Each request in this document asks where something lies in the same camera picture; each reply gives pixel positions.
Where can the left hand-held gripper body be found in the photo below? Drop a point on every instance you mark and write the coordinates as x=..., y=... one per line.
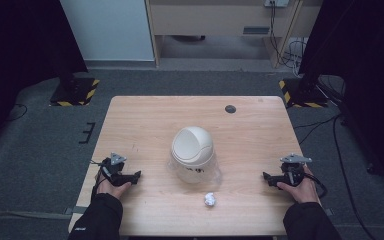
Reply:
x=112, y=170

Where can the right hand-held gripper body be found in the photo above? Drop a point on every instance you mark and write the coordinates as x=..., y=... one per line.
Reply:
x=293, y=170

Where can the person's left hand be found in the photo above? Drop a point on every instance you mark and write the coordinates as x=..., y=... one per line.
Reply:
x=114, y=190

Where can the person's right hand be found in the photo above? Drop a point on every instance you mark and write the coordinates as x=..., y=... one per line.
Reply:
x=302, y=191

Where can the white swing-lid trash bin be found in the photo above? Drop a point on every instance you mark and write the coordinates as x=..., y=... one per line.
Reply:
x=192, y=150

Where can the crumpled white paper ball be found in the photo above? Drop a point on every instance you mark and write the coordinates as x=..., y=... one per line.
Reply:
x=210, y=199

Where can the black stand base striped edge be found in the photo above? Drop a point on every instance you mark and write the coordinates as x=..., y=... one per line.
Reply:
x=75, y=91
x=301, y=95

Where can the dark round table grommet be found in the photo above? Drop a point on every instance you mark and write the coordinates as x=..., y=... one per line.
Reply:
x=230, y=109

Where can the black curtain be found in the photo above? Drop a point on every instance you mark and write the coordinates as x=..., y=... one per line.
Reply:
x=23, y=50
x=366, y=66

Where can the white panel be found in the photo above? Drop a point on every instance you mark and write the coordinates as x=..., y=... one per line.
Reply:
x=108, y=28

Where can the light wooden desk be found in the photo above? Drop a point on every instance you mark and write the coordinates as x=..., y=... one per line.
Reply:
x=213, y=20

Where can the grey power strip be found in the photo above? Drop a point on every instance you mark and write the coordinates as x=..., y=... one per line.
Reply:
x=276, y=3

